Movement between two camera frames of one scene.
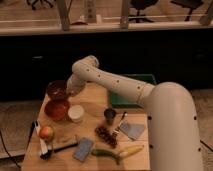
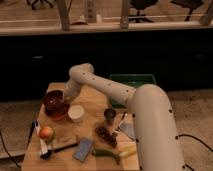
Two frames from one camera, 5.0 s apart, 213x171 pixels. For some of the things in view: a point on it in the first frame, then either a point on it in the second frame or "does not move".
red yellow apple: [46, 132] does not move
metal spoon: [125, 114] does not move
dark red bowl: [56, 90] -> [55, 103]
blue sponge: [82, 149] does not move
